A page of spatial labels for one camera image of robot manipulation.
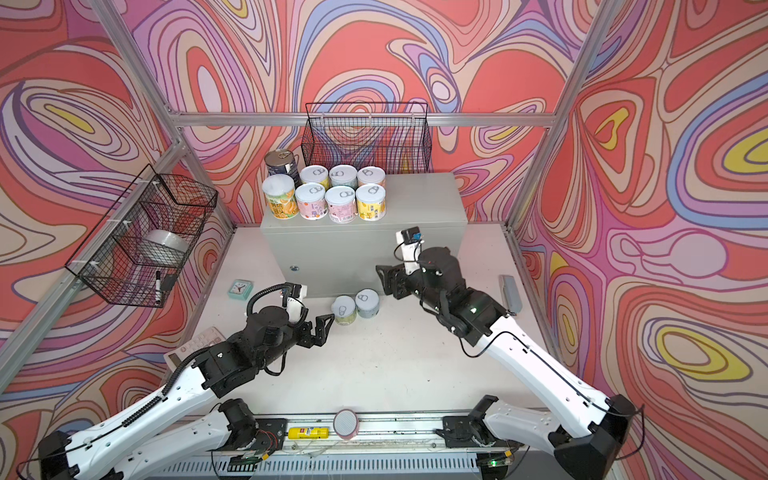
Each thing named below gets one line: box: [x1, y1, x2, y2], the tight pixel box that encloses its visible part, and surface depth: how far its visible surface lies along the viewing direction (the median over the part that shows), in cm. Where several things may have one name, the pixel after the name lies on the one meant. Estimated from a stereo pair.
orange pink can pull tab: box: [357, 166, 386, 185], surface depth 78 cm
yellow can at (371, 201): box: [356, 183, 386, 222], surface depth 73 cm
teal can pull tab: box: [354, 288, 380, 319], surface depth 94 cm
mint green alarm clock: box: [227, 279, 253, 301], surface depth 101 cm
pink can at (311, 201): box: [295, 182, 328, 220], surface depth 73 cm
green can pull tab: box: [331, 295, 357, 326], surface depth 93 cm
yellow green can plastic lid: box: [262, 174, 299, 219], surface depth 72 cm
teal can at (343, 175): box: [328, 164, 358, 189], surface depth 78 cm
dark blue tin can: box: [264, 149, 303, 189], surface depth 75 cm
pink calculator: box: [163, 326, 227, 373], surface depth 88 cm
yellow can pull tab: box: [300, 165, 331, 190], surface depth 78 cm
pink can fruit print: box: [325, 185, 357, 225], surface depth 73 cm
